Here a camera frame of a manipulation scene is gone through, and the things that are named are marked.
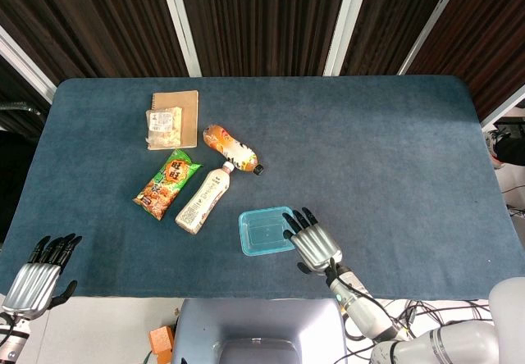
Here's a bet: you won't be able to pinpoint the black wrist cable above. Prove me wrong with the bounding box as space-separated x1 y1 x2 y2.
338 272 413 332

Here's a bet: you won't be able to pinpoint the clear bag of white snacks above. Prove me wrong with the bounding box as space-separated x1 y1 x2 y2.
145 107 183 146

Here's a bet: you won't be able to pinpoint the white milk tea bottle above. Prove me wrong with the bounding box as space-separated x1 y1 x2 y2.
175 161 235 234

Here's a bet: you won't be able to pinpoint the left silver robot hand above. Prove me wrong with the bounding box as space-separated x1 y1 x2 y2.
2 234 83 321

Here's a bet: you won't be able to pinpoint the orange tea bottle black cap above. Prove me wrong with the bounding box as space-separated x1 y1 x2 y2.
203 124 265 175

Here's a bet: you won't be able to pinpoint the blue plastic container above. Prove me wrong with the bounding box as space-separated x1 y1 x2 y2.
239 206 298 257

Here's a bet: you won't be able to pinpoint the grey robot torso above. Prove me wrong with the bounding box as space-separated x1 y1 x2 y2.
171 298 349 364

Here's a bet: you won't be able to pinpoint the orange wooden block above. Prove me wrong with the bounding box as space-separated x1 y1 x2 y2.
148 325 176 362

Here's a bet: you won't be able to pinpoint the dark brown slatted panel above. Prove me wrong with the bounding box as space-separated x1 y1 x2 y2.
176 0 350 77
0 0 189 90
409 0 525 120
340 0 457 76

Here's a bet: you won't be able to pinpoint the tangled black floor cables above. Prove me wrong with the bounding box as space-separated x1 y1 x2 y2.
340 298 493 364

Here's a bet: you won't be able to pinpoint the white partition post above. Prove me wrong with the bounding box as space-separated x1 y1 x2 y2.
479 96 525 132
397 0 468 76
323 0 372 77
157 0 202 77
0 25 57 103

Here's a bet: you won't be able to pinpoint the green snack bag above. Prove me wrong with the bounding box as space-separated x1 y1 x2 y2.
132 148 204 221

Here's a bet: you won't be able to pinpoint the blue table cloth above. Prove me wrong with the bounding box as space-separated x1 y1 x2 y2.
0 75 525 301

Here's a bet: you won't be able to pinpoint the black bundle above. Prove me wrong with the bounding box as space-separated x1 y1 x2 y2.
486 120 525 169

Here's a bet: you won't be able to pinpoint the black corrugated hose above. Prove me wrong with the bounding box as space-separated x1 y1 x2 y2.
0 100 44 118

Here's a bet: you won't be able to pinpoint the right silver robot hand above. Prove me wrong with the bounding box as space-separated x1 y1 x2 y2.
281 207 344 275

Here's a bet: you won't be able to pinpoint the brown spiral notebook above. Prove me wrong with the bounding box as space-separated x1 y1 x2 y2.
146 89 199 151

